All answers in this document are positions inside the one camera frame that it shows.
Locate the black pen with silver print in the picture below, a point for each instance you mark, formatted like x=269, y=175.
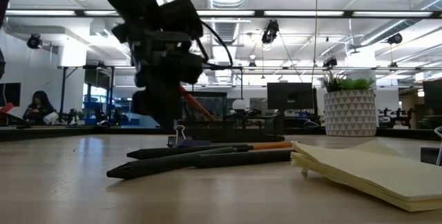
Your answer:
x=172, y=151

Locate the person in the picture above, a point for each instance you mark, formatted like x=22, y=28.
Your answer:
x=39, y=108

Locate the black mesh desk organizer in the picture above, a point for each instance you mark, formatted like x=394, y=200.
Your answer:
x=238, y=127

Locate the black binder clip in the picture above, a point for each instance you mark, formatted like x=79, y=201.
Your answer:
x=177, y=137

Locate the white roll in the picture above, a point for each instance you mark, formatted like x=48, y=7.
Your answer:
x=51, y=117

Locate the dark screen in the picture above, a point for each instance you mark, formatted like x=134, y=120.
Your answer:
x=433, y=94

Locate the black computer monitor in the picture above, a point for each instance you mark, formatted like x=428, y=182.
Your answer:
x=290, y=96

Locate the dark background equipment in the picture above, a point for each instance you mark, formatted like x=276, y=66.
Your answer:
x=397, y=117

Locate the black background desk frame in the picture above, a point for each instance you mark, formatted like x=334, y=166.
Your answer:
x=63, y=92

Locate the white globe lamp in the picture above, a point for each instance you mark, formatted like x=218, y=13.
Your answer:
x=238, y=104

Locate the black ceiling spotlight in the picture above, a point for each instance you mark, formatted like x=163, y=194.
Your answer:
x=329, y=61
x=34, y=40
x=394, y=38
x=270, y=32

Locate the green succulent plant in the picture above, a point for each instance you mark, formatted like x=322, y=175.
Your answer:
x=348, y=84

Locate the yellow sticky note pad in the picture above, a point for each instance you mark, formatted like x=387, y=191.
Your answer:
x=373, y=172

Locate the black wall panel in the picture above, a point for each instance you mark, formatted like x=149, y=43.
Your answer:
x=9, y=94

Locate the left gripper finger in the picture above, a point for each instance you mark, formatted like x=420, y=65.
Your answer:
x=172, y=110
x=148, y=106

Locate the white patterned plant pot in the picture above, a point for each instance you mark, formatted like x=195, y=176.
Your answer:
x=350, y=113

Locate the black bar with red end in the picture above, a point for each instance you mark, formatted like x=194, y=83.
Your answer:
x=10, y=118

